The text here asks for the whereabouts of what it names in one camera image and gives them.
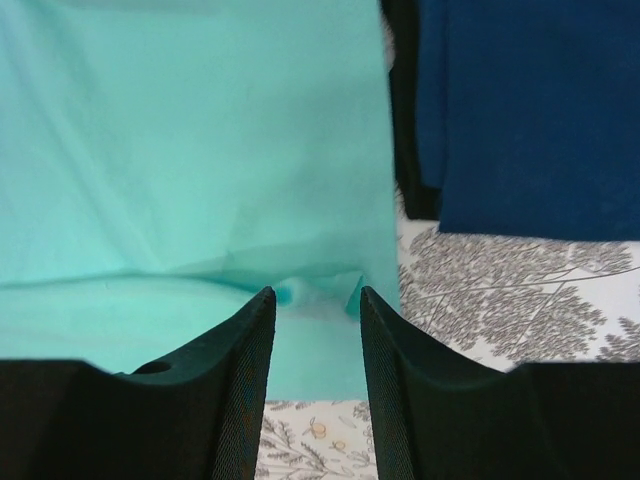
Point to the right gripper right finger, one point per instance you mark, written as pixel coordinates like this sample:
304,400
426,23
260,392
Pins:
436,414

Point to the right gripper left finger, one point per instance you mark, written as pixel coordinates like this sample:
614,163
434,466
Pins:
195,413

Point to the teal t shirt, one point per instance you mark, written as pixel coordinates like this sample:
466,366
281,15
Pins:
163,161

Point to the floral table mat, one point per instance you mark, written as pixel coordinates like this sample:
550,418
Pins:
499,301

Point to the black folded garment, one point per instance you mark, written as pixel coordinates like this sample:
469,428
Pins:
400,21

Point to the navy folded t shirt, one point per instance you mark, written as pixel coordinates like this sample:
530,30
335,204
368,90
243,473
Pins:
527,117

